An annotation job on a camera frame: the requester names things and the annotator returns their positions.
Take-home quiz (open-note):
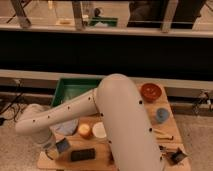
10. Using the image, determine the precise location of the silver blue gripper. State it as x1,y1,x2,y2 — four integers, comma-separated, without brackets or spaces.
45,138,71,160

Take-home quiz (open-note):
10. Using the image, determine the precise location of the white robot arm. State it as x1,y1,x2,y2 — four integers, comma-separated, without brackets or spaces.
15,74,165,171

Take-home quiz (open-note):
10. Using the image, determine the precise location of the black sponge block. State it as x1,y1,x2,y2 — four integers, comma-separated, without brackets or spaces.
71,148,96,161

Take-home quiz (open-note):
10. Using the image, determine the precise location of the grey blue plate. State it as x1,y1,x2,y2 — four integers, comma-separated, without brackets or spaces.
53,119,79,136

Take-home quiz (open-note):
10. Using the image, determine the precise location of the green plastic bin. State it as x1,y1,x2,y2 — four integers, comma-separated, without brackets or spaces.
51,78,101,107

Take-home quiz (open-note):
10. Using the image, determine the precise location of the wooden utensil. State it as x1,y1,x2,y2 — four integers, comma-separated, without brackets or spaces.
154,129,174,140

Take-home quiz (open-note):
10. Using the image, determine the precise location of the red brown bowl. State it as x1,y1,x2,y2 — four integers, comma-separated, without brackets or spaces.
140,83,162,103

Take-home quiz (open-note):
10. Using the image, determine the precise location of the blue cup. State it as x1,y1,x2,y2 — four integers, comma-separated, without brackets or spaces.
156,108,169,123

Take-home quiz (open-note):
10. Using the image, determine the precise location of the black small dustpan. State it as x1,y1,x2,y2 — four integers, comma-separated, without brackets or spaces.
169,148,187,165

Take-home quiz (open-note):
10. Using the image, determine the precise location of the green box on shelf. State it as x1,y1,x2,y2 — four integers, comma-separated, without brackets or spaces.
89,17,118,27

